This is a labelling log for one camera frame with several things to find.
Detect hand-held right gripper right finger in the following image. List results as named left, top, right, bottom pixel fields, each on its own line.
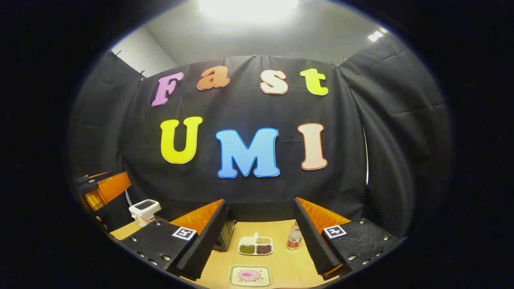
left=293, top=197, right=402, bottom=281

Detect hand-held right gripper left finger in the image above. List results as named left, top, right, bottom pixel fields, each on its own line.
left=120, top=199, right=233, bottom=281

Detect cream square plate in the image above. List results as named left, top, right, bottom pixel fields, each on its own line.
left=228, top=265, right=273, bottom=287

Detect pink round food slice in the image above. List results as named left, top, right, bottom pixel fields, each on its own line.
left=237, top=269, right=261, bottom=283

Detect clear water bottle red label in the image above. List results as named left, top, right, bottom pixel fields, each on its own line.
left=287, top=221, right=303, bottom=251

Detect white toaster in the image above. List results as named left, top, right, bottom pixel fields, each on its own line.
left=128, top=199, right=162, bottom=228

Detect white divided bean plate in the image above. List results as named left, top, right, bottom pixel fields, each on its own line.
left=238, top=232, right=274, bottom=256

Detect black backdrop cloth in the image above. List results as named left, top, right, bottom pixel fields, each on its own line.
left=66, top=38, right=454, bottom=241

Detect large ceiling light panel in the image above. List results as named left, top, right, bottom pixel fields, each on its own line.
left=199, top=0, right=300, bottom=21

